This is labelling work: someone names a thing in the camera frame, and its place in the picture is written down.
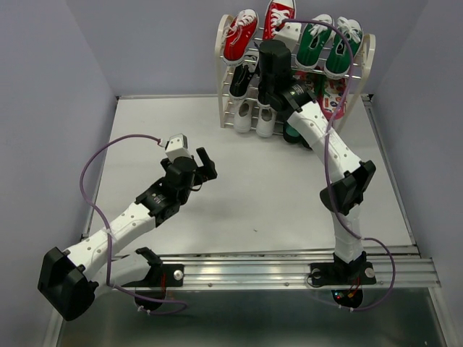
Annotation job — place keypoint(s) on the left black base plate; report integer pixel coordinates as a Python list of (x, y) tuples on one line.
[(155, 276)]

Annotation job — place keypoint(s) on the right pink patterned slipper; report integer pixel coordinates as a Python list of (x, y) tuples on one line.
[(330, 94)]

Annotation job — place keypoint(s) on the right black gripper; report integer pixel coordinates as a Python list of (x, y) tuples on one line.
[(259, 71)]

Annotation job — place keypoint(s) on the red canvas sneaker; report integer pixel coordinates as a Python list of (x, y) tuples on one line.
[(237, 36), (277, 12)]

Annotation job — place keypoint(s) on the left dark green shoe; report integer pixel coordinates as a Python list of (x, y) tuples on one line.
[(290, 134)]

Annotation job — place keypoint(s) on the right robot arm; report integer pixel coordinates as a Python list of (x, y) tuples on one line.
[(347, 176)]

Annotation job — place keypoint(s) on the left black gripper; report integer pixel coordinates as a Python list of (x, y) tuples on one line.
[(205, 172)]

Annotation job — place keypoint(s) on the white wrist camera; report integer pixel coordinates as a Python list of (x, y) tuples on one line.
[(177, 147), (289, 34)]

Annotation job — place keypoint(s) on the right dark green shoe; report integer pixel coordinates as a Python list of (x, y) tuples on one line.
[(309, 144)]

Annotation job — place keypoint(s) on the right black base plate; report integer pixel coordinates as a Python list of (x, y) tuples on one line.
[(336, 274)]

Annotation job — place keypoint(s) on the black canvas sneaker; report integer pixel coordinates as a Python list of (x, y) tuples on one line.
[(262, 90), (243, 75)]

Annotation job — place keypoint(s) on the pink patterned slipper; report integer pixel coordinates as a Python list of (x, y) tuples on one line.
[(309, 79), (330, 94)]

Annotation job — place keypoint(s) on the left pink patterned slipper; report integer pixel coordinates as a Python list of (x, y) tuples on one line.
[(309, 79)]

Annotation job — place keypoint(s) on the right green canvas sneaker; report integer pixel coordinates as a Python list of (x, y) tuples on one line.
[(338, 62)]

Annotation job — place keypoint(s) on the green canvas sneaker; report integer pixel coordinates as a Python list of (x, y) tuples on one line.
[(338, 62), (314, 38)]

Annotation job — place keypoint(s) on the white sneaker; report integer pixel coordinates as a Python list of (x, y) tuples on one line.
[(266, 122), (243, 116)]

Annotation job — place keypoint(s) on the dark green shoe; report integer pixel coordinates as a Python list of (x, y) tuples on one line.
[(309, 144), (290, 134)]

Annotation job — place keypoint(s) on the aluminium mounting rail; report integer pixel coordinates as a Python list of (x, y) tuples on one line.
[(259, 272)]

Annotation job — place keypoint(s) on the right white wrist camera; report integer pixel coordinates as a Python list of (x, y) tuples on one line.
[(289, 34)]

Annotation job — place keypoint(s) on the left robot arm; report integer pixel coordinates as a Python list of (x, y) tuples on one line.
[(67, 277)]

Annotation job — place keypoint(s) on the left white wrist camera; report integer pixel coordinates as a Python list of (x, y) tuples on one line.
[(177, 147)]

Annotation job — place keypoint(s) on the left green canvas sneaker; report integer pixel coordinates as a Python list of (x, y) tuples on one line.
[(314, 38)]

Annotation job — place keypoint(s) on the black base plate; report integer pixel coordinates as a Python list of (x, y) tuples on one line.
[(155, 276), (336, 274)]

